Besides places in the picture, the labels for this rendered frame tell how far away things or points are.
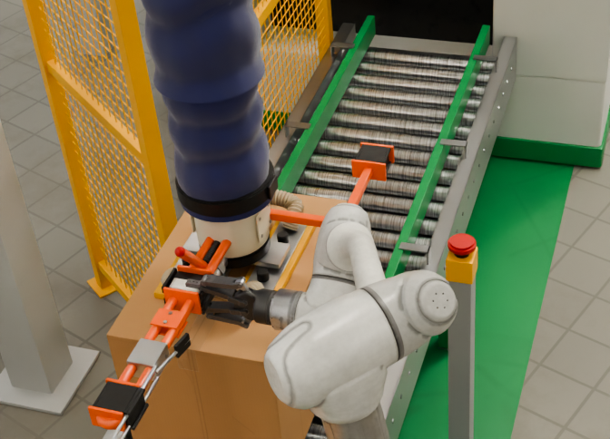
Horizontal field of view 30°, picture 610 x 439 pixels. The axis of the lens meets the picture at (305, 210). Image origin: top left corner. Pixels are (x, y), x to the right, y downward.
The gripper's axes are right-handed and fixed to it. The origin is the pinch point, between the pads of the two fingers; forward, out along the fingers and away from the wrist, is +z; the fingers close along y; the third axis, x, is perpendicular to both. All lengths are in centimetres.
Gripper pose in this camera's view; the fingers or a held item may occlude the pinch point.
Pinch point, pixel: (187, 293)
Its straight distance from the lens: 249.7
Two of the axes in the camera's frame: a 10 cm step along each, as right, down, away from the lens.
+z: -9.5, -1.4, 2.9
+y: 0.8, 7.8, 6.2
